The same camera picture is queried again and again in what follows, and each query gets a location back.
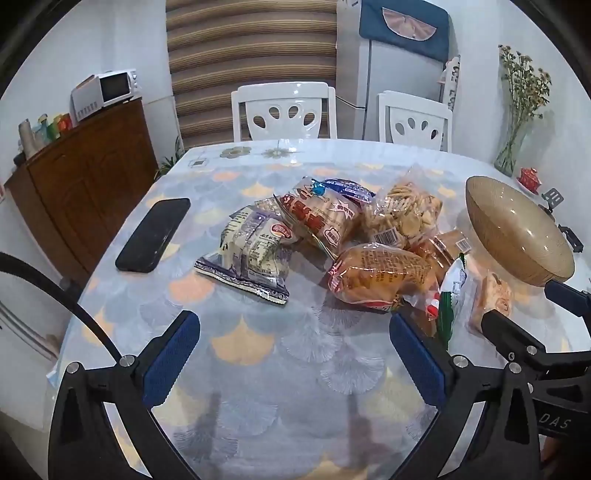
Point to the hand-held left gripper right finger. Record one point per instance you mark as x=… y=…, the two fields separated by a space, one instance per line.
x=415 y=360

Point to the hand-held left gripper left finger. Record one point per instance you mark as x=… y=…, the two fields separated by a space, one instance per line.
x=171 y=360

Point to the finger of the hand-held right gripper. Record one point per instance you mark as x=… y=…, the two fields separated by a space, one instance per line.
x=508 y=330
x=570 y=297

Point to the clear square cracker packet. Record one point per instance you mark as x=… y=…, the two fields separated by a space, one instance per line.
x=491 y=295

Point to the green white snack packet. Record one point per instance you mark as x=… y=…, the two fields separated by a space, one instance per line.
x=452 y=290

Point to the brown ribbed bowl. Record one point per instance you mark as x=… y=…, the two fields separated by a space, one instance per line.
x=512 y=230

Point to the orange bread bag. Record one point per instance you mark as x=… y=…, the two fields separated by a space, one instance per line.
x=383 y=272

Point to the brown toast packet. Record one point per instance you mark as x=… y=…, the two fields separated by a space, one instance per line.
x=443 y=251

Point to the purple white snack packet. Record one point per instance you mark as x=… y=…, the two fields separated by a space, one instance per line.
x=249 y=258

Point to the clear bag of crackers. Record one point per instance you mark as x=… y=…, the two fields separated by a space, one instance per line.
x=406 y=212

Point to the red orange snack packet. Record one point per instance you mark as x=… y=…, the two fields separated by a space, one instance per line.
x=318 y=217

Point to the blue snack packet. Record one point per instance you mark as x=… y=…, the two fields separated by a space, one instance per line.
x=351 y=188

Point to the person's right hand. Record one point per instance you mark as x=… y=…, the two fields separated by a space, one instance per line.
x=551 y=452

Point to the black smartphone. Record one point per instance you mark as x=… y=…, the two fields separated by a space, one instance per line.
x=152 y=235

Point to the red teacup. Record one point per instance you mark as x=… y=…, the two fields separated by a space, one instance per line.
x=530 y=177

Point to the glass vase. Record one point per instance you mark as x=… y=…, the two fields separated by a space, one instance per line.
x=510 y=154

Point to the wooden cabinet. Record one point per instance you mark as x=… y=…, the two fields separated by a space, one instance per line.
x=87 y=184

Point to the green potted plant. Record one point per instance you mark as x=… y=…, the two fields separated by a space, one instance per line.
x=171 y=159

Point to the dried flower bunch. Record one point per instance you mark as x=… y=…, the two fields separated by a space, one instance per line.
x=526 y=83

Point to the white chair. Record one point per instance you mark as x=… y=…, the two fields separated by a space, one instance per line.
x=281 y=113
x=415 y=124

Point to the patterned hanging cloth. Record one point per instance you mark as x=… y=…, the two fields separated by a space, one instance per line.
x=451 y=83

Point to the orange container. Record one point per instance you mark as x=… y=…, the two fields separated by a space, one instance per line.
x=63 y=123

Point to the green bottle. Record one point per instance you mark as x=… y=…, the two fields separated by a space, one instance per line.
x=46 y=128

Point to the grey refrigerator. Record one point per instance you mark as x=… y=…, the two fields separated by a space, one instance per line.
x=397 y=78

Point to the white microwave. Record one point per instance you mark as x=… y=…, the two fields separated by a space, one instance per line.
x=106 y=92

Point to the blue refrigerator cover cloth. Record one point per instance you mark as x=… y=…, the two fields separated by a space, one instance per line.
x=401 y=27

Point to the striped window blind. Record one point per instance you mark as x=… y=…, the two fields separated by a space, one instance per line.
x=249 y=50

